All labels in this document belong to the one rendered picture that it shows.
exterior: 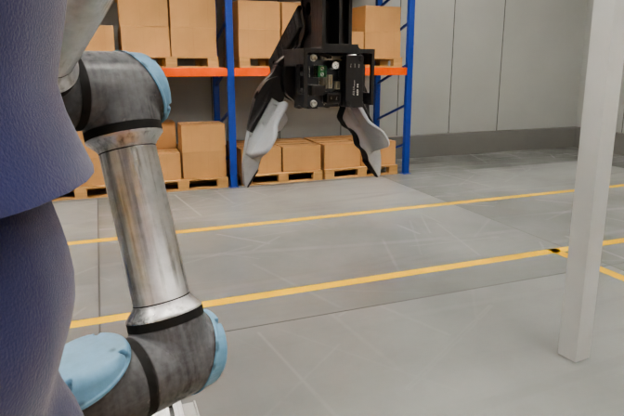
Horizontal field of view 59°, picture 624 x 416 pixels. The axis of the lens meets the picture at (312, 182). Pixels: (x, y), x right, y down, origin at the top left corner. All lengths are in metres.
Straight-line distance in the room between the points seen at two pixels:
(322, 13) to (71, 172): 0.33
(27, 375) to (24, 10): 0.12
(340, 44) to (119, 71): 0.43
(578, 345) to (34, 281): 3.41
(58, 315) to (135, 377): 0.58
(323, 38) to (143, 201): 0.44
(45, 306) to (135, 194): 0.62
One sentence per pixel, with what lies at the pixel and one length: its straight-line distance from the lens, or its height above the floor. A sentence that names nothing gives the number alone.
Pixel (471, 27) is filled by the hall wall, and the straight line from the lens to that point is 10.77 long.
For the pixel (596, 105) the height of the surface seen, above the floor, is 1.44.
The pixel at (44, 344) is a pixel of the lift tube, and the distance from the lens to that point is 0.23.
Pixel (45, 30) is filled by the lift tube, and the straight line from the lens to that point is 0.22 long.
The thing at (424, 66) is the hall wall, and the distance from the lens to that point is 10.21.
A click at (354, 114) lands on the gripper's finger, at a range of 0.58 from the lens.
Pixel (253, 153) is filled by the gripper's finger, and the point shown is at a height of 1.56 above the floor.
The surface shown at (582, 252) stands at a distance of 3.35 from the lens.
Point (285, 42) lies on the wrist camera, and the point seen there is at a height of 1.67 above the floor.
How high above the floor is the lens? 1.64
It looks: 12 degrees down
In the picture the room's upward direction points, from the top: straight up
